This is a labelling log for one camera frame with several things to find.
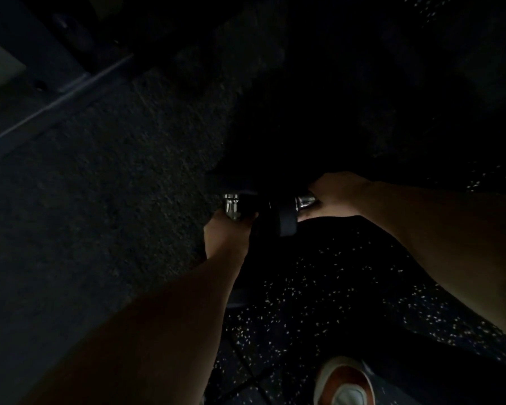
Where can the grey metal rail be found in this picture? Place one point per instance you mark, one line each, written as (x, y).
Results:
(55, 103)

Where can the white and orange shoe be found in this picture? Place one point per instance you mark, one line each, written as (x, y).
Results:
(343, 382)

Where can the person's left forearm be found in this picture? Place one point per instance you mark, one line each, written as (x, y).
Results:
(151, 337)

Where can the person's right forearm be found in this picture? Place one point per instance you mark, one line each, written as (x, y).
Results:
(442, 244)

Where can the person's left hand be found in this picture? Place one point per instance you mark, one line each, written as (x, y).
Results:
(224, 238)

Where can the person's right hand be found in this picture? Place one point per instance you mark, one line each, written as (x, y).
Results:
(340, 194)

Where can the person's left fingers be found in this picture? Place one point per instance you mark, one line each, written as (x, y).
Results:
(243, 220)

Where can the person's right fingers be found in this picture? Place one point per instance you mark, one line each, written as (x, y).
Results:
(308, 214)

